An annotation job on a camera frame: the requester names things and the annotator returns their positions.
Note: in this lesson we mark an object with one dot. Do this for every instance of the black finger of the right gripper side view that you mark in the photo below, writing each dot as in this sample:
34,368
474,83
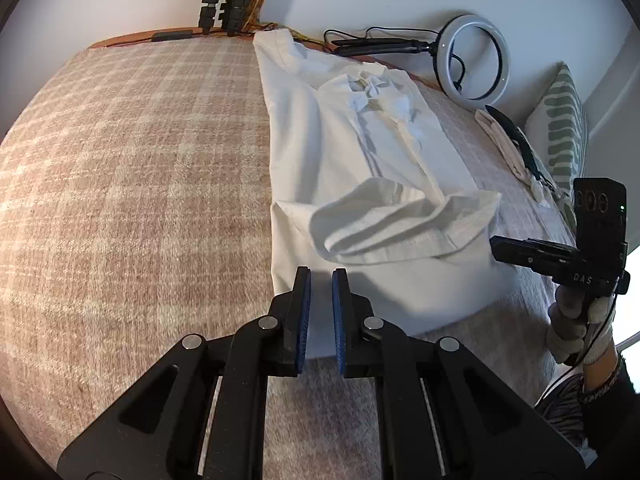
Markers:
526,253

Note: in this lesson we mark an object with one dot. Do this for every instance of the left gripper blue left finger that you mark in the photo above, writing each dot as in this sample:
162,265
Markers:
275,343

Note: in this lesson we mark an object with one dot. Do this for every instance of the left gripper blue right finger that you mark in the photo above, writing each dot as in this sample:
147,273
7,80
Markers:
365,344

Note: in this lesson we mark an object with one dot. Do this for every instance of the white t-shirt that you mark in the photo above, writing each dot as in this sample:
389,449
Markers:
363,178

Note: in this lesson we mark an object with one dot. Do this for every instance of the right hand in white glove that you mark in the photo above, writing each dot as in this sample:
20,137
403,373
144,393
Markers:
568,335

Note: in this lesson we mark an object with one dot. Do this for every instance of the folded dark teal patterned garment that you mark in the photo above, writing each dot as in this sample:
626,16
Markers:
516,149

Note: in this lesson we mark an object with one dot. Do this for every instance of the green white striped pillow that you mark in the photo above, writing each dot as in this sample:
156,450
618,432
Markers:
557,133

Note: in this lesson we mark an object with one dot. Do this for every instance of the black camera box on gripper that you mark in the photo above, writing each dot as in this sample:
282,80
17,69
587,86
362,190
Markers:
601,214

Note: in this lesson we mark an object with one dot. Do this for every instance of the right forearm with bracelet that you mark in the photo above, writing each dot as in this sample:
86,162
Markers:
607,383

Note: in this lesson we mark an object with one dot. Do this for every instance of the white ring light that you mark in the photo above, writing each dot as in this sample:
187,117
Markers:
472,62

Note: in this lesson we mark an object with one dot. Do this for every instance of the black ring light stand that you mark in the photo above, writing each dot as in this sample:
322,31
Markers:
349,45

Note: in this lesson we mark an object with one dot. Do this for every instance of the orange wooden bed frame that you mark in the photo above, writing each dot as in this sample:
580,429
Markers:
170,34

